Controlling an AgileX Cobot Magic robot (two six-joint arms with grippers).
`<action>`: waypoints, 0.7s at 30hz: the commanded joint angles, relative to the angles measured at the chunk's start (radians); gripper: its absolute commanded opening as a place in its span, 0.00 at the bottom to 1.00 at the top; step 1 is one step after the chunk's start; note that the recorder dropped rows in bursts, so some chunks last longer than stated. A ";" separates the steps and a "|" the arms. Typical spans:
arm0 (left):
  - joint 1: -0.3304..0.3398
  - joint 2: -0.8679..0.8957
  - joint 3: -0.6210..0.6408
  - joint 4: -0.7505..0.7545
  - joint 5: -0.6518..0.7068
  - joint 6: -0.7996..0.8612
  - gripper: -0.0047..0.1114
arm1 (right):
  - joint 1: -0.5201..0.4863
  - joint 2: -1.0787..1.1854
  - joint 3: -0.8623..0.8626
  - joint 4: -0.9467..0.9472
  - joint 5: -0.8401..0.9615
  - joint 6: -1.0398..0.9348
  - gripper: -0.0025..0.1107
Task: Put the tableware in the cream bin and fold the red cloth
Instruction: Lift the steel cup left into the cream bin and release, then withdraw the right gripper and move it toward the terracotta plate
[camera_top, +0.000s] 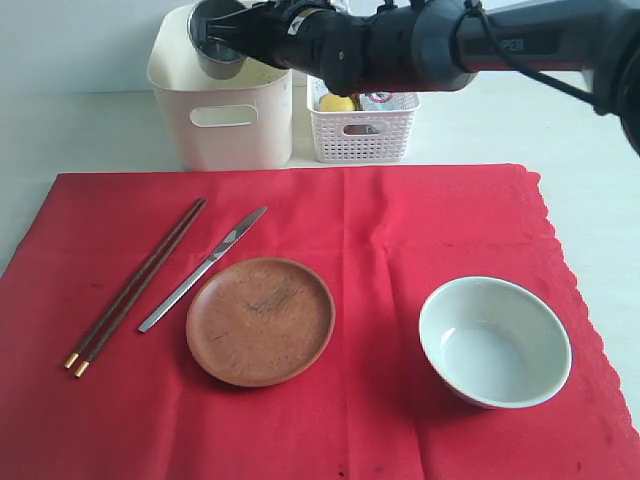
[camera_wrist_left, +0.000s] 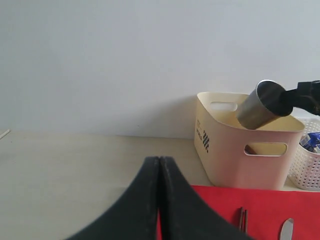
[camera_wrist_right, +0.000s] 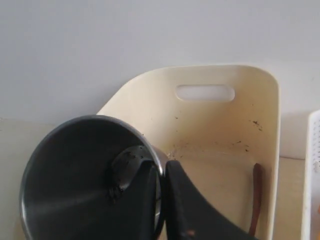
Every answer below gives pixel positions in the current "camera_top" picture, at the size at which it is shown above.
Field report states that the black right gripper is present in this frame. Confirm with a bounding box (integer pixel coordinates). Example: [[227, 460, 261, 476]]
[[203, 1, 420, 96]]

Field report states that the stainless steel cup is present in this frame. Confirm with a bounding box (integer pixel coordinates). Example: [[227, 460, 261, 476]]
[[187, 0, 246, 80]]

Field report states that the yellow lemon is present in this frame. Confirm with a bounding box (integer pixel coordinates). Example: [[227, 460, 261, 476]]
[[317, 93, 358, 113]]

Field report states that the blue white milk carton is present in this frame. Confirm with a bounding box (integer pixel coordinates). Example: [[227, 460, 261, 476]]
[[358, 92, 399, 111]]

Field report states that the red sausage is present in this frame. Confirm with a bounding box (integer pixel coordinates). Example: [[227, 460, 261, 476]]
[[343, 125, 375, 136]]

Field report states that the silver table knife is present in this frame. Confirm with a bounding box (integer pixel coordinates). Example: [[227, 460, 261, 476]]
[[137, 206, 268, 333]]

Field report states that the brown wooden plate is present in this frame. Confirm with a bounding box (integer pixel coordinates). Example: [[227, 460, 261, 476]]
[[186, 257, 336, 388]]

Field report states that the white ceramic bowl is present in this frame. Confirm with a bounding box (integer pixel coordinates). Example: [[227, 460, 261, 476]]
[[418, 276, 573, 409]]

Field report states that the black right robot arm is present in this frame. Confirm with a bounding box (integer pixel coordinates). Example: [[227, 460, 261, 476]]
[[195, 1, 639, 147]]

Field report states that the cream plastic bin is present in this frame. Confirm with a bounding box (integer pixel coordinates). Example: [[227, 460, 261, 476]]
[[147, 4, 293, 171]]

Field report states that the white perforated plastic basket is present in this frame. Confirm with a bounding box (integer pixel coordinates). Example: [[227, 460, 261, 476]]
[[306, 76, 421, 164]]

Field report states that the red table cloth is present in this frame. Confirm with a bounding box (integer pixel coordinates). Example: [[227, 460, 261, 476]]
[[1, 164, 639, 479]]

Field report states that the dark wooden chopstick lower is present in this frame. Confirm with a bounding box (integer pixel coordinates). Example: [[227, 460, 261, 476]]
[[74, 199, 208, 379]]

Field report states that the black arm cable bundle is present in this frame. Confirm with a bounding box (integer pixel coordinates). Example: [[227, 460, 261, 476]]
[[459, 0, 616, 116]]

